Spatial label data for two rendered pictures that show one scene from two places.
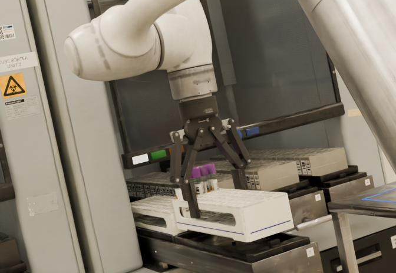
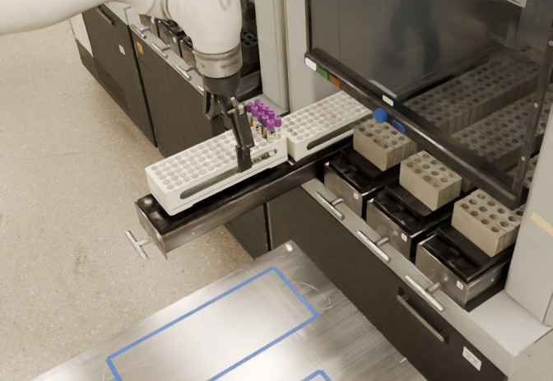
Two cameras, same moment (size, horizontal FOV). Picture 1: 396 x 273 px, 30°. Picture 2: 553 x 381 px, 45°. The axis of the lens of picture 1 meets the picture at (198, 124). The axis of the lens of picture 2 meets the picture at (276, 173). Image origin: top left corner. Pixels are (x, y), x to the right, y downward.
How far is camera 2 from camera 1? 1.94 m
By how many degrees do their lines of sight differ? 84
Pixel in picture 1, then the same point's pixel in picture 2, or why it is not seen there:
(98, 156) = (297, 34)
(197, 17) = (189, 9)
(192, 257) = not seen: hidden behind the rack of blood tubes
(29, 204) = (260, 31)
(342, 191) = (429, 261)
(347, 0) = not seen: outside the picture
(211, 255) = not seen: hidden behind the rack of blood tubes
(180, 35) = (178, 15)
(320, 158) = (466, 217)
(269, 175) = (409, 175)
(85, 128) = (292, 6)
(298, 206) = (384, 222)
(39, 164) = (266, 10)
